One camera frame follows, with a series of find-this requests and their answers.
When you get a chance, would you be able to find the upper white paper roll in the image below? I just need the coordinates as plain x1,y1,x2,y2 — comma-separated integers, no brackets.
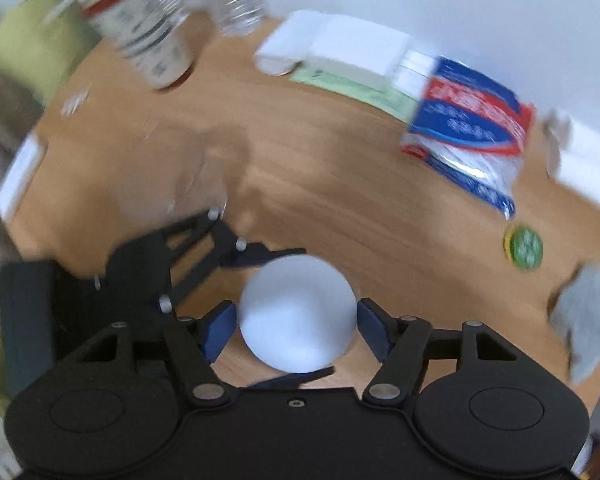
545,110,600,166

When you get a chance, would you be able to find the crumpled white paper scrap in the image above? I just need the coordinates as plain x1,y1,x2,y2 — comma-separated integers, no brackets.
60,89,90,117

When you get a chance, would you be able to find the white tissue pack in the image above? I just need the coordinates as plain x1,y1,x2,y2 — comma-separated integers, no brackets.
253,10,411,91

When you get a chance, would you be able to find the textured clear glass cup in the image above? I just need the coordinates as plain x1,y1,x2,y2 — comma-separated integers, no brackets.
114,122,252,230

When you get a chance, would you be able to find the yellow paper bag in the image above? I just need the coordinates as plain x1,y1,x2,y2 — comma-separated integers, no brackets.
0,0,100,104

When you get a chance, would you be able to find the green paper sheet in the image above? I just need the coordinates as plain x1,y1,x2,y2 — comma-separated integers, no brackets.
290,66,418,124

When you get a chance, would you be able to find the grey crumpled cloth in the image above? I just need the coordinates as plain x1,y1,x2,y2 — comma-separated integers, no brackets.
550,263,600,384

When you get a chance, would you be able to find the lower white paper roll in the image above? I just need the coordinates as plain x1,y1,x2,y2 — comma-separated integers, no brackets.
546,150,600,207

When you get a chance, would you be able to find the white power bank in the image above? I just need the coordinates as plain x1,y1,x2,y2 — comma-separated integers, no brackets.
0,131,46,223

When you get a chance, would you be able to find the green yellow round tin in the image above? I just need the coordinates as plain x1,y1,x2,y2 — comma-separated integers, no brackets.
503,224,544,271

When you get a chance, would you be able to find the white paper roll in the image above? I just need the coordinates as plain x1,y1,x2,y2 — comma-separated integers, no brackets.
546,150,600,207
545,110,600,166

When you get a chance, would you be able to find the blue red plastic packet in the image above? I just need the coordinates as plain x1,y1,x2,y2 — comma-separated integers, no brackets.
401,56,535,220

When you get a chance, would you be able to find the red cream floral tumbler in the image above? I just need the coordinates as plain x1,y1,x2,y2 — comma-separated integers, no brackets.
78,0,193,90

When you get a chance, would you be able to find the white jar cap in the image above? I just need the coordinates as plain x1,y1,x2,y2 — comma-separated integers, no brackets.
238,255,358,373

